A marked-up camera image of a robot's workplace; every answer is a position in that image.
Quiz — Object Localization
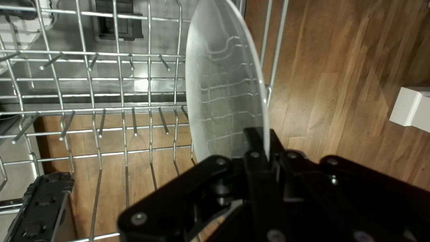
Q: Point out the black detergent dispenser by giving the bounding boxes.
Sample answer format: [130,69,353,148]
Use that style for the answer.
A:
[92,0,145,42]

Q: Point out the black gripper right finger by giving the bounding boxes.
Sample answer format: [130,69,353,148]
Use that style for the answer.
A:
[268,129,430,242]

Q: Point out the black cutlery basket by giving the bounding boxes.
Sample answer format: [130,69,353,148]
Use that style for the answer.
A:
[5,172,76,242]

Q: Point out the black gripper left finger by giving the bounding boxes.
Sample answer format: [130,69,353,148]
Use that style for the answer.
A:
[116,127,280,242]

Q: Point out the grey wire dishwasher rack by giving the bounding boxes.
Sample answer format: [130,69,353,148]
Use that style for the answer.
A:
[0,0,290,242]

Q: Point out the white block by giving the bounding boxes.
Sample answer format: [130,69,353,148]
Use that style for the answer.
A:
[388,86,430,135]

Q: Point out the white dinner plate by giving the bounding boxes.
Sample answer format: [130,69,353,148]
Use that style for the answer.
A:
[184,0,271,164]

